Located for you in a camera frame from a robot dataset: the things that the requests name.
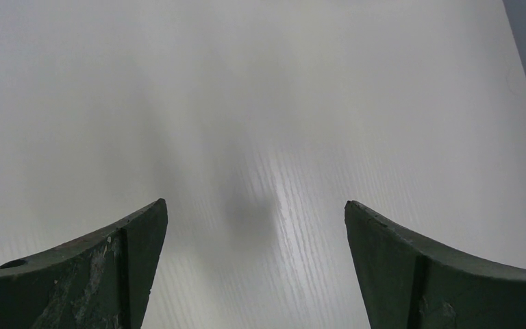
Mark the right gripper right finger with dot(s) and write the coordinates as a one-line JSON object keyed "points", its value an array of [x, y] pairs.
{"points": [[408, 280]]}

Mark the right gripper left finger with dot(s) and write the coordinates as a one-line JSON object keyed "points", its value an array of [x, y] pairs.
{"points": [[100, 280]]}

